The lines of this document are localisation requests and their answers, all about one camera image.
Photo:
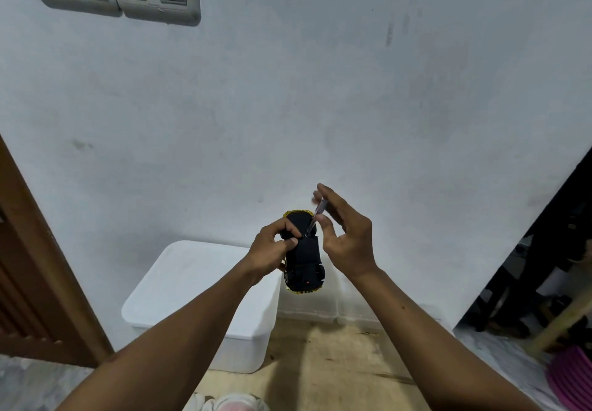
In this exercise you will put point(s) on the person's right hand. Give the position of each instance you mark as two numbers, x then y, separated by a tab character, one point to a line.
354	239

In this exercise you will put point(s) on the person's left hand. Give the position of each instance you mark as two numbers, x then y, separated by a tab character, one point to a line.
266	253

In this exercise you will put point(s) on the person's left thumb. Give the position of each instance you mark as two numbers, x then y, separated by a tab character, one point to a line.
287	244

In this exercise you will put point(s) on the person's right thumb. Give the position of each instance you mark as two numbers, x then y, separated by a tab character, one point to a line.
326	231

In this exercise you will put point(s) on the small screwdriver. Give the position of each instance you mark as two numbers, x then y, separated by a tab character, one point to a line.
317	216

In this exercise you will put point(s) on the black and yellow toy car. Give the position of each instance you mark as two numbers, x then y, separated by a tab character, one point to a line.
305	262

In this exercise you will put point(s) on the person's left forearm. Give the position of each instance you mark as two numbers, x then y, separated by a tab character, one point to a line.
185	346

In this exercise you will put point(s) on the person's right forearm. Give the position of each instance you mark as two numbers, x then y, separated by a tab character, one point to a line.
430	350

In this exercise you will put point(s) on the clear plastic storage container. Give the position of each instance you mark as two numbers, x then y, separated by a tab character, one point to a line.
333	304

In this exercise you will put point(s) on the white lidded plastic box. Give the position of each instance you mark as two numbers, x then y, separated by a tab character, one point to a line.
194	285

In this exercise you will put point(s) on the dark furniture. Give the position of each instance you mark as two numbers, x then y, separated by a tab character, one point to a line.
550	258

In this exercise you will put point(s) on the light wooden pole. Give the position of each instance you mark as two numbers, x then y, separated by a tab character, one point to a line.
562	322

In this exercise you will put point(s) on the brown wooden door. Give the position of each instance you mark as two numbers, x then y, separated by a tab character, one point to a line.
37	285

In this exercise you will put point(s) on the purple plastic basket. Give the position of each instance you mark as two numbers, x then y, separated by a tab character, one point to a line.
571	378

